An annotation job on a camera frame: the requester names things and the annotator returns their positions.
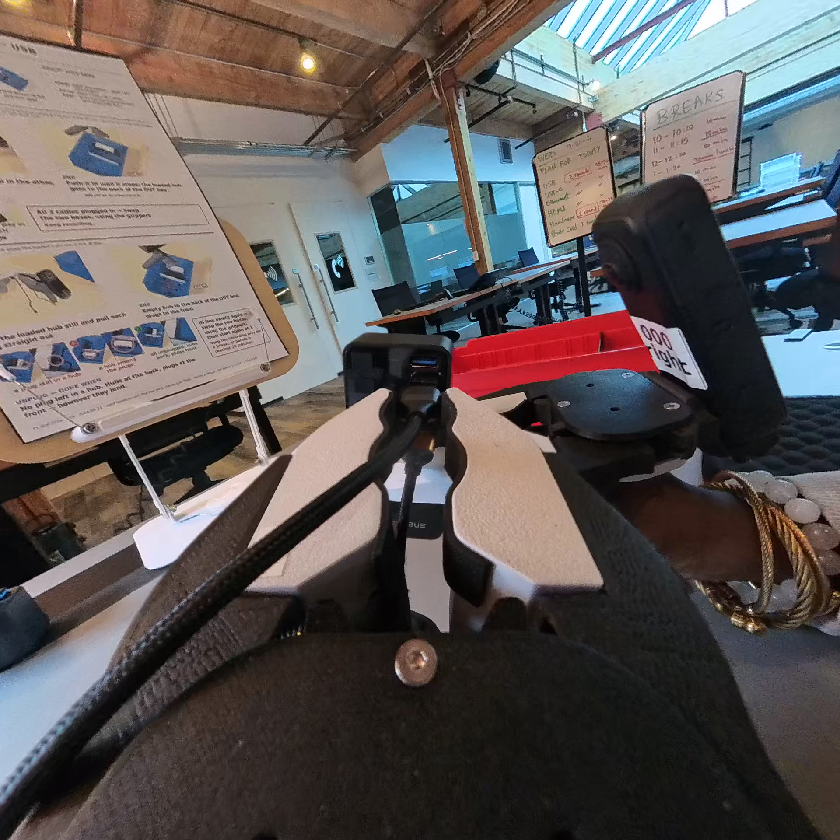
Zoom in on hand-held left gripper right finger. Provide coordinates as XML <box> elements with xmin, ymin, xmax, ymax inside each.
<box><xmin>441</xmin><ymin>387</ymin><xmax>605</xmax><ymax>608</ymax></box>

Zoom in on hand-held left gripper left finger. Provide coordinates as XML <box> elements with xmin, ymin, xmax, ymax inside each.
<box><xmin>244</xmin><ymin>387</ymin><xmax>398</xmax><ymax>601</ymax></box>

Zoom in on black braided usb cable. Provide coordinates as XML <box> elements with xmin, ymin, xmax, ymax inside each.
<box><xmin>0</xmin><ymin>377</ymin><xmax>441</xmax><ymax>828</ymax></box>

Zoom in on red plastic bin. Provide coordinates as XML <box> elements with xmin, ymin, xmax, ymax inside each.
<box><xmin>451</xmin><ymin>310</ymin><xmax>660</xmax><ymax>400</ymax></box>

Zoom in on black usb hub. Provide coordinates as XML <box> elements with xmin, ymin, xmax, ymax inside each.
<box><xmin>343</xmin><ymin>333</ymin><xmax>455</xmax><ymax>542</ymax></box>

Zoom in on person's right hand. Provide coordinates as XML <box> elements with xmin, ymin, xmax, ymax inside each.
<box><xmin>617</xmin><ymin>469</ymin><xmax>778</xmax><ymax>581</ymax></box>

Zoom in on long wooden office desk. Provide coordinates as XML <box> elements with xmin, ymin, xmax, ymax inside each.
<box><xmin>714</xmin><ymin>177</ymin><xmax>840</xmax><ymax>252</ymax></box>
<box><xmin>366</xmin><ymin>259</ymin><xmax>572</xmax><ymax>337</ymax></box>

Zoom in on black office chair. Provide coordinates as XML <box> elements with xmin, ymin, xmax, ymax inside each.
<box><xmin>108</xmin><ymin>423</ymin><xmax>245</xmax><ymax>488</ymax></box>
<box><xmin>372</xmin><ymin>281</ymin><xmax>422</xmax><ymax>317</ymax></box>

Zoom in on white poster stand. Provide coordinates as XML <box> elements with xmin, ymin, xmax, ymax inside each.
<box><xmin>117</xmin><ymin>387</ymin><xmax>290</xmax><ymax>571</ymax></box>

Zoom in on whiteboard with day plan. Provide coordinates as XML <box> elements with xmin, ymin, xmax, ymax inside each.
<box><xmin>533</xmin><ymin>128</ymin><xmax>618</xmax><ymax>316</ymax></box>

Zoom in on whiteboard with break times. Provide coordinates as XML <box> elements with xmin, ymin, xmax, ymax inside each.
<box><xmin>640</xmin><ymin>71</ymin><xmax>746</xmax><ymax>204</ymax></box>

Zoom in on black mesh pad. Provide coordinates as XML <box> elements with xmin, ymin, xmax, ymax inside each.
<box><xmin>755</xmin><ymin>394</ymin><xmax>840</xmax><ymax>476</ymax></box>

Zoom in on white door with phone sign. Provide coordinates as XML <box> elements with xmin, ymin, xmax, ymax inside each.
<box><xmin>289</xmin><ymin>200</ymin><xmax>370</xmax><ymax>370</ymax></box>

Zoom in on dark grey pouch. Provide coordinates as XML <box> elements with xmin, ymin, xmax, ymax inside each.
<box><xmin>0</xmin><ymin>586</ymin><xmax>51</xmax><ymax>672</ymax></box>

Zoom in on printed instruction poster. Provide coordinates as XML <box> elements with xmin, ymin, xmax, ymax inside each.
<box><xmin>0</xmin><ymin>36</ymin><xmax>290</xmax><ymax>444</ymax></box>

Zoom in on thin black cable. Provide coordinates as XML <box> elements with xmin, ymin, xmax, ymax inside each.
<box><xmin>392</xmin><ymin>449</ymin><xmax>435</xmax><ymax>631</ymax></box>

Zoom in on white bead bracelet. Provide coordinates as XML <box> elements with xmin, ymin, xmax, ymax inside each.
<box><xmin>742</xmin><ymin>469</ymin><xmax>840</xmax><ymax>611</ymax></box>

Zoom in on wooden support post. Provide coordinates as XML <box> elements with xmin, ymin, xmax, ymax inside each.
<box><xmin>440</xmin><ymin>72</ymin><xmax>493</xmax><ymax>273</ymax></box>

